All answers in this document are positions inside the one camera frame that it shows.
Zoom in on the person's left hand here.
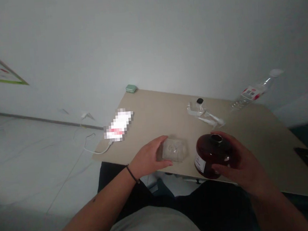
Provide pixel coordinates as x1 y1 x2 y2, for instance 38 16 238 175
126 135 174 181

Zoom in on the person's right hand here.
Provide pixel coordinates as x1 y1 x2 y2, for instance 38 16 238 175
209 127 269 197

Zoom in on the dark red glass bottle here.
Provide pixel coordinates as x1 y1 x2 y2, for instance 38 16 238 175
192 131 241 181

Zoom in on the beige table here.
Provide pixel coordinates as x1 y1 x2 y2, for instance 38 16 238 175
86 76 308 219

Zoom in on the white smartphone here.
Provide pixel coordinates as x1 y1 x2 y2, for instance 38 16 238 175
102 107 136 144

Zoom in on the crumpled clear plastic wrapper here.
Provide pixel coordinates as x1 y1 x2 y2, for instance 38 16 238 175
186 98 226 131

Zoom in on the person's body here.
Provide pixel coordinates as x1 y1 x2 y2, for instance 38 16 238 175
99 202 207 231

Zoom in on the small clear black-capped bottle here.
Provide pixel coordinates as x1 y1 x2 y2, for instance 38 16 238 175
194 98 205 115

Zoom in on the clear plastic water bottle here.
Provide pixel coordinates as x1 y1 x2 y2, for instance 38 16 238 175
226 68 287 113

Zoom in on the white charging cable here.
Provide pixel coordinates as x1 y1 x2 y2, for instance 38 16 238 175
72 118 115 156

